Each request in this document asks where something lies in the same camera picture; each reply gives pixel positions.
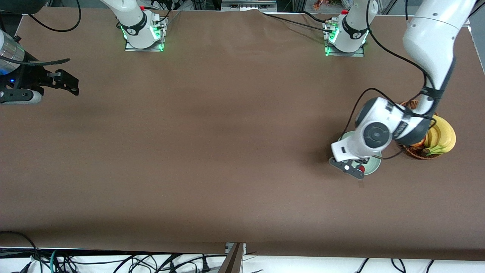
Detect pale green plate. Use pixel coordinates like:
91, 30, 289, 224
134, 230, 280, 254
338, 132, 382, 176

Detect brown wicker basket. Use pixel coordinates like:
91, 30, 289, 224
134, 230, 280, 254
396, 100, 444, 160

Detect yellow banana bunch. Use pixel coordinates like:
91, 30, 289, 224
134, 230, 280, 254
424, 115, 457, 156

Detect brown table cover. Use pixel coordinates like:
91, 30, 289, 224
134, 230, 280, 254
0, 7, 485, 261

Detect orange background objects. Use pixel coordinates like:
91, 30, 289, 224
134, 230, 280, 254
313, 0, 355, 11

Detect wooden beam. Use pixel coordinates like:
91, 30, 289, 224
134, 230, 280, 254
218, 243, 245, 273

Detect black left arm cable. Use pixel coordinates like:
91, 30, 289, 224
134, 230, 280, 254
346, 0, 438, 160

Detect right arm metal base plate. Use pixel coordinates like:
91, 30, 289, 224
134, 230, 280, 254
124, 38, 164, 52

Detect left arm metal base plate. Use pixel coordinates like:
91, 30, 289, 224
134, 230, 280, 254
325, 42, 365, 57

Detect long black table cable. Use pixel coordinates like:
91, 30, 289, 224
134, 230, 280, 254
260, 11, 335, 32

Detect short black table cable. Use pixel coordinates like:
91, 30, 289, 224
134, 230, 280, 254
301, 11, 334, 24

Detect thick black floor cable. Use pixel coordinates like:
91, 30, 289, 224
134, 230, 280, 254
0, 231, 40, 273

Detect aluminium frame unit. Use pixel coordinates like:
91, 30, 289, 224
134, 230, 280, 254
221, 0, 278, 12

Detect black floor cable tangle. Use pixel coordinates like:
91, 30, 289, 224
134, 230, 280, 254
57, 253, 213, 273

